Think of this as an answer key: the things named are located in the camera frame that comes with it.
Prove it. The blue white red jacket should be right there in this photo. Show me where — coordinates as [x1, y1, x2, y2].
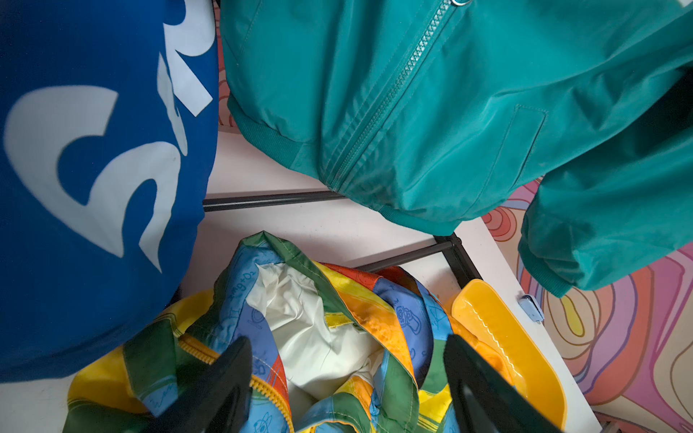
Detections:
[1, 1, 218, 382]

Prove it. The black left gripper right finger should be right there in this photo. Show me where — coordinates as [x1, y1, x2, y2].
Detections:
[443, 335, 559, 432]

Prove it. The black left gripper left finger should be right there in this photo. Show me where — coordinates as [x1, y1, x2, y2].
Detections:
[144, 337, 252, 433]

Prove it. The rainbow patchwork jacket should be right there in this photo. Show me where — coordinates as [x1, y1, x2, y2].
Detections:
[64, 232, 457, 432]

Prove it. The yellow plastic tray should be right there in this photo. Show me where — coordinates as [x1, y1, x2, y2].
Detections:
[445, 279, 568, 429]

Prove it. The blue clothespin on table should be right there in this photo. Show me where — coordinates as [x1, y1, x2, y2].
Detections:
[518, 294, 545, 323]

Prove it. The teal green jacket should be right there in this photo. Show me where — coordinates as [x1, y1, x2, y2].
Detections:
[219, 1, 692, 296]

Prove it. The black clothes rack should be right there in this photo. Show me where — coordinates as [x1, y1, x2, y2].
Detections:
[203, 191, 483, 289]

